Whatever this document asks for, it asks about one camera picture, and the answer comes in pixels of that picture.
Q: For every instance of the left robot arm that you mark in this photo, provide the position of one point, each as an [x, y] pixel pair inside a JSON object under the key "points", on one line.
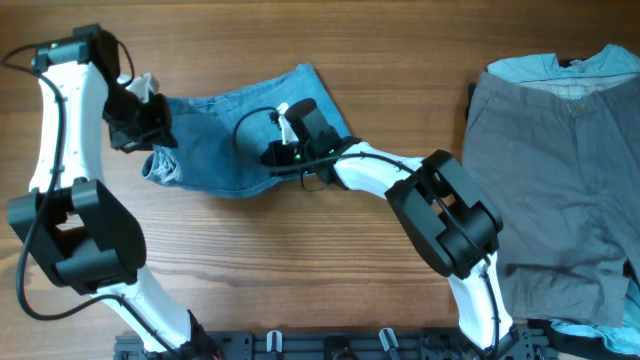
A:
{"points": [[70, 224]]}

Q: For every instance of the blue denim jeans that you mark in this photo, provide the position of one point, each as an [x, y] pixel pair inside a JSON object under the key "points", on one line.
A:
{"points": [[220, 139]]}

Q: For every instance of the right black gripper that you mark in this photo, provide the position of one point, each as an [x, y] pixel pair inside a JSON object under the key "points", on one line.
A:
{"points": [[279, 157]]}

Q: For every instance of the light blue shirt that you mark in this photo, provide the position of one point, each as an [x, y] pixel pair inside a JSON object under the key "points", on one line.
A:
{"points": [[571, 79]]}

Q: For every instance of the black mounting rail base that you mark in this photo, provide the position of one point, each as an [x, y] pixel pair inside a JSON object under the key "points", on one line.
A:
{"points": [[430, 344]]}

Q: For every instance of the grey shorts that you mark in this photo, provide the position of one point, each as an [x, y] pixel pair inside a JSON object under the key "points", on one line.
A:
{"points": [[564, 175]]}

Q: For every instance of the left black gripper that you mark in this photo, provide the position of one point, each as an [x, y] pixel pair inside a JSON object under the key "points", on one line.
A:
{"points": [[155, 137]]}

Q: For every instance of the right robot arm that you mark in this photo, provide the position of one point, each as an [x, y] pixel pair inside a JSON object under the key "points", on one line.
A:
{"points": [[449, 221]]}

